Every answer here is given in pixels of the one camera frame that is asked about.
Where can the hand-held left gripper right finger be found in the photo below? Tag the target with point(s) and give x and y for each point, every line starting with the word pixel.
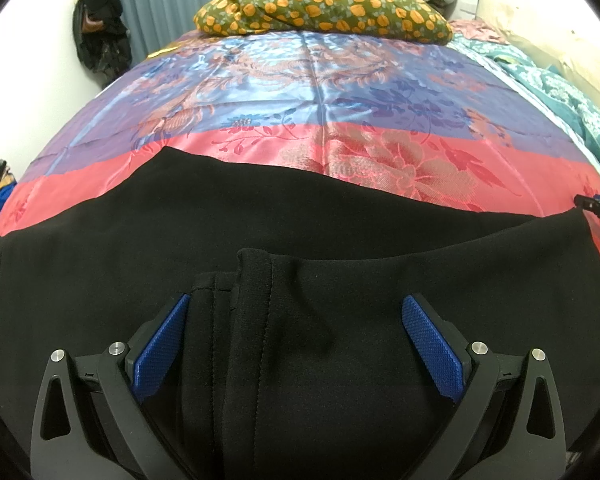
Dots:
pixel 432 345

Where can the brown bag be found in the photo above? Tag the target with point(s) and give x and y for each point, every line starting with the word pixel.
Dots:
pixel 92 25

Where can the teal patterned blanket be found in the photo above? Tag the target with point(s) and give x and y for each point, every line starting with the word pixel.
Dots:
pixel 485 52

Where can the pink cloth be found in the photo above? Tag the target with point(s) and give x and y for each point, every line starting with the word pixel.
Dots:
pixel 475 30

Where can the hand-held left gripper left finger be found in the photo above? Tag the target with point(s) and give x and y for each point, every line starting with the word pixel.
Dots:
pixel 160 345

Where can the teal floral blanket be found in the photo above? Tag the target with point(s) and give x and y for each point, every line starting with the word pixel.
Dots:
pixel 555 112

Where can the orange floral green pillow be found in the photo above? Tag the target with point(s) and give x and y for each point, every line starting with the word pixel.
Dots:
pixel 330 5

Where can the cream pillow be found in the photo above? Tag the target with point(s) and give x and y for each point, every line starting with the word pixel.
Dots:
pixel 555 40

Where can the floral satin bedspread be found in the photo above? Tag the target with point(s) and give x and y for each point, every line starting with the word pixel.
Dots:
pixel 305 85

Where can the hanging dark coat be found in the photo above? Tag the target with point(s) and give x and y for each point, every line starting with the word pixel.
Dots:
pixel 102 10

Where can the black pants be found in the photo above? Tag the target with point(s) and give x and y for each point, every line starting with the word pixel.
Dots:
pixel 300 220

